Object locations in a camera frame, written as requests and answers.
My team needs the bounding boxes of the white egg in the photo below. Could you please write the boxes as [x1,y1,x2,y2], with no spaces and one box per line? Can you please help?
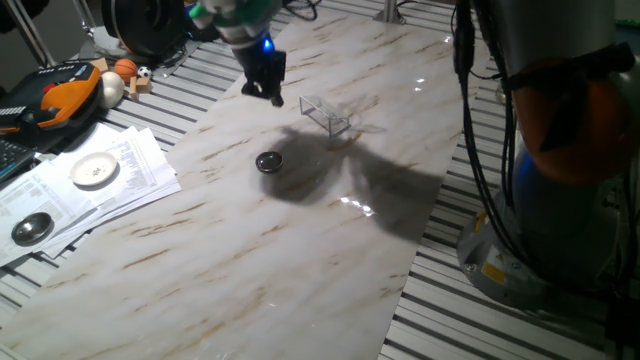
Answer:
[97,70,127,111]

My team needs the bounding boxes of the marble pattern board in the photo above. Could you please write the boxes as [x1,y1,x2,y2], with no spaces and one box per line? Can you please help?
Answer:
[0,0,482,360]

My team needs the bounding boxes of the aluminium post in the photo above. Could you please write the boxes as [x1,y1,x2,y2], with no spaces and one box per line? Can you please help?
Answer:
[4,0,57,69]

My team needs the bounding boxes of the small white plate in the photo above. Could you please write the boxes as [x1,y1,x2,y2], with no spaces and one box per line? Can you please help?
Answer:
[69,151,120,188]

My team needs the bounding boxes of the small orange basketball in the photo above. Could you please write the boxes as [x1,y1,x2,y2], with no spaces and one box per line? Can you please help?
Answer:
[113,58,139,84]

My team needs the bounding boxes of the black keyboard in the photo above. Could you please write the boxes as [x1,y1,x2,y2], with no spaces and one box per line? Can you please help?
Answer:
[0,138,37,184]

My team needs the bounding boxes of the small round metal plate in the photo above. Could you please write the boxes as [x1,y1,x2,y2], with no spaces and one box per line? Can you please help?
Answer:
[255,150,285,175]

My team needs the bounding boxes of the aluminium frame profile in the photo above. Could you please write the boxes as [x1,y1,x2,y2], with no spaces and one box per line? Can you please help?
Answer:
[373,0,408,26]

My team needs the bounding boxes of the round metal bowl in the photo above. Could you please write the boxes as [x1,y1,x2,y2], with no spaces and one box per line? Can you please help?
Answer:
[10,211,56,248]

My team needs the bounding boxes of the orange black teach pendant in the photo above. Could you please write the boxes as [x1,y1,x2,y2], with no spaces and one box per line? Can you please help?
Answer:
[0,60,103,137]

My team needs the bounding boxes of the black filament spool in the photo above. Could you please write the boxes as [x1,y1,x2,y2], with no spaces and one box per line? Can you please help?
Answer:
[101,0,187,57]

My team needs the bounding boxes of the wooden blocks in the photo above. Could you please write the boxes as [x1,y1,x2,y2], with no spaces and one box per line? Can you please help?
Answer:
[124,75,154,103]

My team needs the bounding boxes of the clear plastic rack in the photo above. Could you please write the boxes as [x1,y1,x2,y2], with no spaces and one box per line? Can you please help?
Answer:
[298,94,353,138]

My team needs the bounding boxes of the stack of printed papers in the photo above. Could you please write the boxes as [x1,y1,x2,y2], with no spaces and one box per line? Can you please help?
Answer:
[0,122,183,267]

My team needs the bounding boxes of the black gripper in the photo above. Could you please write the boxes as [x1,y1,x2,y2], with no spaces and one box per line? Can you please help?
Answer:
[233,33,288,109]

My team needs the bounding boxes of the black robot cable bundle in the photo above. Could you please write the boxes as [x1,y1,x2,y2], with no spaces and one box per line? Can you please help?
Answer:
[449,0,531,266]

